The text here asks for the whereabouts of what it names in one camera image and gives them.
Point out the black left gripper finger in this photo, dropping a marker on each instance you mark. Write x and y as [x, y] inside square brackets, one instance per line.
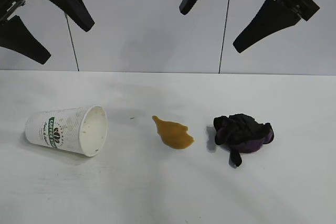
[18, 40]
[68, 1]

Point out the white paper coffee cup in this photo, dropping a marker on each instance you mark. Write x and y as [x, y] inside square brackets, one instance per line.
[52, 129]

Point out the brown coffee spill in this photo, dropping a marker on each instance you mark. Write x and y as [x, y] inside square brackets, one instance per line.
[173, 134]

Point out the black and purple cloth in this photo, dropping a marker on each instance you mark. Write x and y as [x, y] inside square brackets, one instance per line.
[241, 129]

